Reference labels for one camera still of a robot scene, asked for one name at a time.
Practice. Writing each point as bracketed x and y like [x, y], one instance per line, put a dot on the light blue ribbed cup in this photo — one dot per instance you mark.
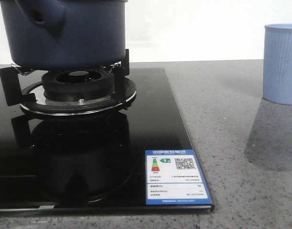
[277, 63]

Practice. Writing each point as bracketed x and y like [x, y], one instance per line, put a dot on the dark blue cooking pot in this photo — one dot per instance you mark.
[64, 34]

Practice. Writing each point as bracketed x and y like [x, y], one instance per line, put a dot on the right black pan support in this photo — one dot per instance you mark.
[32, 99]

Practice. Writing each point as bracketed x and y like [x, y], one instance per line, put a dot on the blue energy efficiency label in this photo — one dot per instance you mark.
[175, 177]

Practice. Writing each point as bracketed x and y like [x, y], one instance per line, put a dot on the black glass gas stove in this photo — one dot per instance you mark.
[91, 164]

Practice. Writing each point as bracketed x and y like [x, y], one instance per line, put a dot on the right black gas burner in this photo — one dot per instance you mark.
[70, 86]

